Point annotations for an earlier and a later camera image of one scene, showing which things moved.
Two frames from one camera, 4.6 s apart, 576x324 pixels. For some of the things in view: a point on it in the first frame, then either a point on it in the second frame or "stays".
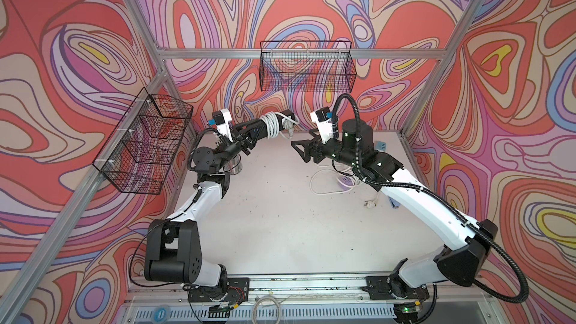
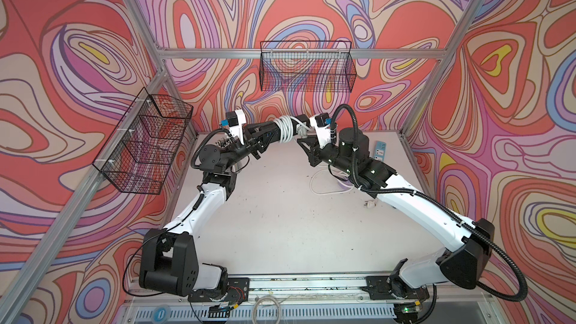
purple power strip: (346, 182) stays
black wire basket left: (140, 153) stays
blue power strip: (381, 145) stays
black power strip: (283, 115) → (295, 121)
